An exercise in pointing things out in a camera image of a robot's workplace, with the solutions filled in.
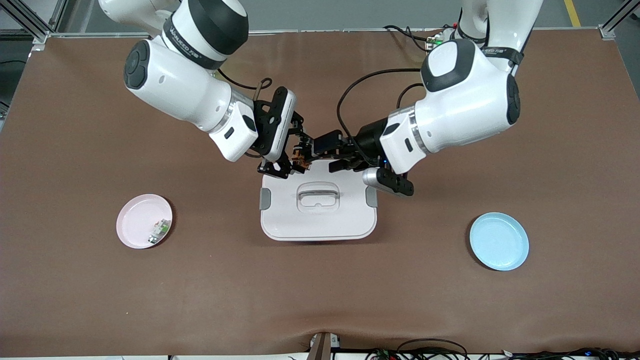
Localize black left base cable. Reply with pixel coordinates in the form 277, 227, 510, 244
382, 24, 432, 53

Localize black cable bundle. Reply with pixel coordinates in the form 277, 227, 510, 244
500, 347, 640, 360

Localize white lidded box grey latches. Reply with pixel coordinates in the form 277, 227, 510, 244
259, 166, 379, 242

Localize silver table edge rail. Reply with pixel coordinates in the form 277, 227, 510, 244
47, 27, 603, 40

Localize aluminium frame profile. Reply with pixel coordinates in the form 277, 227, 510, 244
598, 0, 640, 40
0, 0, 69, 45

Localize black looped cable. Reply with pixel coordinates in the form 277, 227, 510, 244
397, 338, 469, 360

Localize pale pink round plate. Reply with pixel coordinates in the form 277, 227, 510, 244
116, 193, 174, 250

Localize green white push-button switch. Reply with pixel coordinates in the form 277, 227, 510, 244
147, 218, 172, 245

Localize brown table mat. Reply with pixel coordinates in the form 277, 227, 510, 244
0, 27, 640, 358

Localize light blue round plate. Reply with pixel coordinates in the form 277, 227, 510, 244
469, 212, 530, 272

